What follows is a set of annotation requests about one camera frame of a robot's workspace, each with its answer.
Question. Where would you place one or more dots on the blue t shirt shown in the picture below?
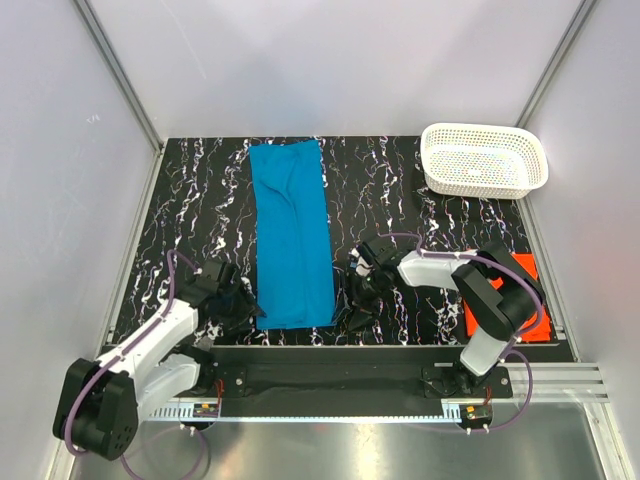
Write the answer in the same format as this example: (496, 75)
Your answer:
(295, 286)

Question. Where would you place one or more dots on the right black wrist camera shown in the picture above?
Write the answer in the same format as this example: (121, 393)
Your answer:
(375, 254)

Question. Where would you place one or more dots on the folded orange t shirt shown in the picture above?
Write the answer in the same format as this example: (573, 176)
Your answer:
(502, 296)

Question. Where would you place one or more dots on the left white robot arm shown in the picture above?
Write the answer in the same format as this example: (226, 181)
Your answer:
(103, 401)

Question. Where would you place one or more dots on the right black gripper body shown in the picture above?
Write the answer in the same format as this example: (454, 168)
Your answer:
(366, 290)

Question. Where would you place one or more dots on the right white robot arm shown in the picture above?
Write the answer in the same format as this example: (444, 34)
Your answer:
(422, 268)

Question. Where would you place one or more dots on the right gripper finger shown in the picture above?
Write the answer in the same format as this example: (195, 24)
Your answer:
(360, 318)
(343, 306)

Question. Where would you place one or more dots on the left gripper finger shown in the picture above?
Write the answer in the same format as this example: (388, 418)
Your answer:
(234, 327)
(248, 296)

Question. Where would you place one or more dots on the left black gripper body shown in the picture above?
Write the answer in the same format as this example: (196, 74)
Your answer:
(232, 306)

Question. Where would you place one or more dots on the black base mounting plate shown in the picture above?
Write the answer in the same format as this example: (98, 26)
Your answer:
(348, 405)

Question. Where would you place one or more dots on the white plastic basket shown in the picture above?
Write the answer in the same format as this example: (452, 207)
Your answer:
(482, 161)

